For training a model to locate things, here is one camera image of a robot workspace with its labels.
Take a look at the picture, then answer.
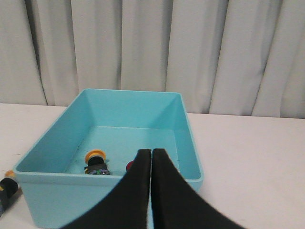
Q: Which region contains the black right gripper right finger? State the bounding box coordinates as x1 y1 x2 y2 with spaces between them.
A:
152 148 241 229

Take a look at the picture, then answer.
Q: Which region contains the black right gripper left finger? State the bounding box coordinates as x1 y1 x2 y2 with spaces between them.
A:
63 149 151 229

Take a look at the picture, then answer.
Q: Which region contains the red button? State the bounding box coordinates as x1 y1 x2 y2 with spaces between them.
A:
126 160 134 171

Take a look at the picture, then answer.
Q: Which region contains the yellow button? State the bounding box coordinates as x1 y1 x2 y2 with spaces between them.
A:
0 170 20 216
84 149 110 175

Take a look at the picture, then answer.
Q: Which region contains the turquoise plastic box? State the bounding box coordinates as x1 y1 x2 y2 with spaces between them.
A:
13 89 204 229

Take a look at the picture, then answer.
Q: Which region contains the grey curtain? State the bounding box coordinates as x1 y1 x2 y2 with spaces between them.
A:
0 0 305 118

